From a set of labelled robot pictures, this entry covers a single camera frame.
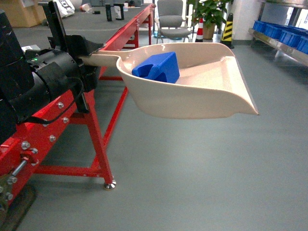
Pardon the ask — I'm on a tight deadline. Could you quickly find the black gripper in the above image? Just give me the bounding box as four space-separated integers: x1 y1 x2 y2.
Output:
26 35 105 113

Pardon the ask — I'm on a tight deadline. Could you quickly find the blue plastic part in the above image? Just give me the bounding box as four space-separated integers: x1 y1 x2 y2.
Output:
132 51 180 84

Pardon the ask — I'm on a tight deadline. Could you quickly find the beige plastic dustpan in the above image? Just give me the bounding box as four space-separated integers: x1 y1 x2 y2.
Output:
82 42 258 119

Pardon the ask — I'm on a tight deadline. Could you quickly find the stainless steel roller shelf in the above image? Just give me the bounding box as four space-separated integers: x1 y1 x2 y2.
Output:
248 0 308 66

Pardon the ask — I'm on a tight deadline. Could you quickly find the black white box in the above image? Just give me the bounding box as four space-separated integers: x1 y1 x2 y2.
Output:
114 3 124 20

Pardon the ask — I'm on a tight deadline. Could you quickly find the large cardboard box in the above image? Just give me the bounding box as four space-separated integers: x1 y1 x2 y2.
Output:
0 0 46 28

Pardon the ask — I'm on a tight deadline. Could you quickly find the grey office chair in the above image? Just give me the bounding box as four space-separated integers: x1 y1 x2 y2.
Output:
155 0 191 43

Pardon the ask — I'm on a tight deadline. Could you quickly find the red white traffic cone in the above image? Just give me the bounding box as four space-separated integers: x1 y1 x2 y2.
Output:
195 18 204 42

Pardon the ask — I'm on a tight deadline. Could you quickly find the potted green plant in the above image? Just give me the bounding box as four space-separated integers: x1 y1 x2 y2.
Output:
187 0 233 40

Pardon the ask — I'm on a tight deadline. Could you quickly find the yellow black striped bollard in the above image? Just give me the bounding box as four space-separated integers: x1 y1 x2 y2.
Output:
220 13 234 49

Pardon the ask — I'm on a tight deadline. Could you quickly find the black cable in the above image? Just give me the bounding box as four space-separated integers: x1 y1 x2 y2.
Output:
28 77 85 125

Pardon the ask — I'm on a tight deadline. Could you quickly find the red metal table frame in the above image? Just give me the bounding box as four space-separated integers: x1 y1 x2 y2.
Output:
0 3 157 212

